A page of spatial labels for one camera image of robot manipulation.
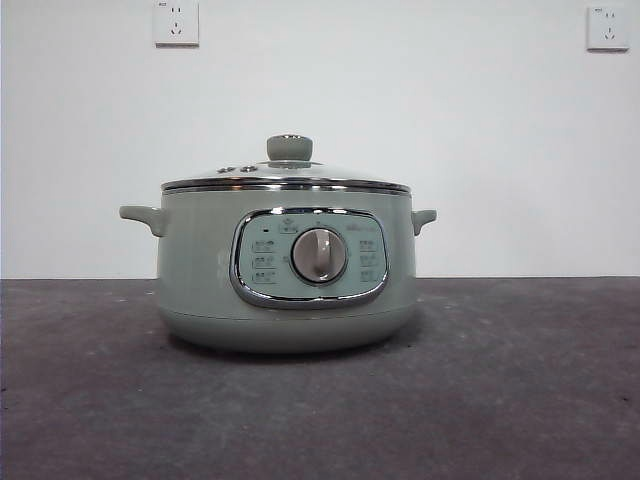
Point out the white wall socket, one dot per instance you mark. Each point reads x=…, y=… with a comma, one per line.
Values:
x=607, y=29
x=176, y=22

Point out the pale green electric pot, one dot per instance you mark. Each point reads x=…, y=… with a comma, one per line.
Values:
x=200, y=280

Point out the glass lid with green knob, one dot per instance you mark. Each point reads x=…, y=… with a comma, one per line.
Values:
x=290, y=147

